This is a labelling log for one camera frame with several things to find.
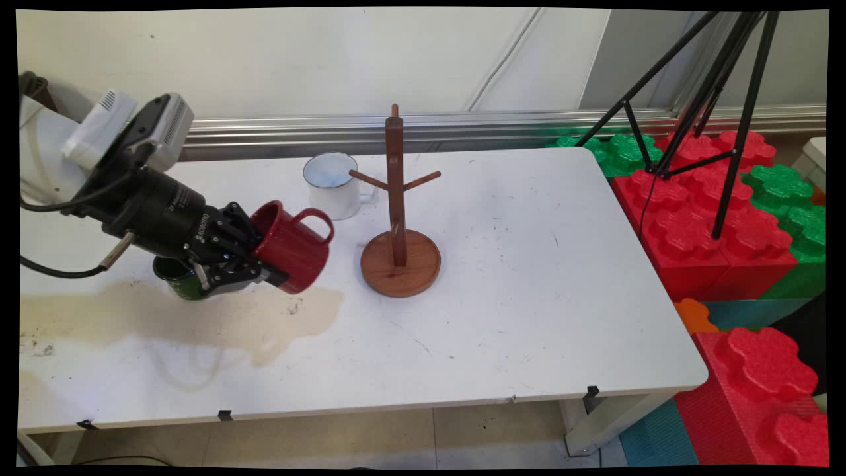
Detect aluminium wall rail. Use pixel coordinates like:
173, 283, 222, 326
182, 104, 827, 163

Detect wooden mug tree stand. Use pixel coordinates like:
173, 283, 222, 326
348, 104, 442, 298

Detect red enamel mug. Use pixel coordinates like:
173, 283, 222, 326
250, 200, 335, 295

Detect black gripper cable with plug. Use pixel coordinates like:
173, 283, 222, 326
19, 231, 137, 279

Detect green toy block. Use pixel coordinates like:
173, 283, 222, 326
545, 132, 664, 179
742, 164, 827, 299

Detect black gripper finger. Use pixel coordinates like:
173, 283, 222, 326
190, 259, 292, 296
214, 202, 266, 257

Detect dark green enamel mug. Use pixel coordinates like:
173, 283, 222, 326
153, 257, 213, 301

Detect red toy block with studs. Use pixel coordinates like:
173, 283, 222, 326
661, 129, 778, 174

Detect teal foam floor mat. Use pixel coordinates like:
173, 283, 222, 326
618, 397, 700, 467

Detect black tripod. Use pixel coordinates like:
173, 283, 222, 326
575, 10, 781, 240

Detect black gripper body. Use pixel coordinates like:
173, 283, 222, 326
85, 164, 230, 263

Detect white wall conduit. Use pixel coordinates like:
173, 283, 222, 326
465, 8, 551, 112

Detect black tripod cable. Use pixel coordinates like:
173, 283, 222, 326
637, 171, 659, 243

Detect black floor cable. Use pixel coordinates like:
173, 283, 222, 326
79, 454, 176, 467

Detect white table leg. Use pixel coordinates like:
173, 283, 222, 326
558, 389, 676, 458
17, 430, 88, 467

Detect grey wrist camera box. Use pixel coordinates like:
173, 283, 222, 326
118, 93, 196, 174

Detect teal toy block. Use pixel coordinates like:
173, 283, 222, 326
701, 296, 822, 333

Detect large red toy block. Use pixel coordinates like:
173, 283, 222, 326
611, 169, 800, 303
674, 327, 830, 467

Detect orange toy block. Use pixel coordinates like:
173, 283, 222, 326
674, 297, 721, 335

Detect white enamel mug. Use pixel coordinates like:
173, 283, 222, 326
303, 152, 379, 221

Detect white box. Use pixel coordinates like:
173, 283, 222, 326
790, 137, 827, 192

